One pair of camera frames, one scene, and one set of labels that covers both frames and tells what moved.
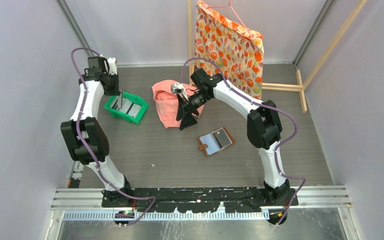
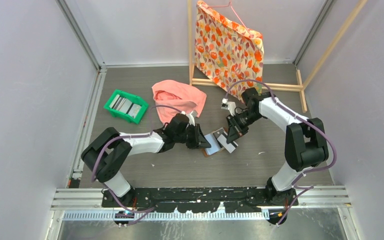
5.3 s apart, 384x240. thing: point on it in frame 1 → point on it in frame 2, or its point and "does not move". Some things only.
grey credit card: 120,100 → 228,146
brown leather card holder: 214,142 does not move
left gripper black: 116,91 → 199,139
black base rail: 198,199 does not move
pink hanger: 229,5 does not move
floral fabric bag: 238,52 does not move
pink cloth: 167,102 does not move
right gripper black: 187,119 → 234,134
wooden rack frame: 276,87 does not move
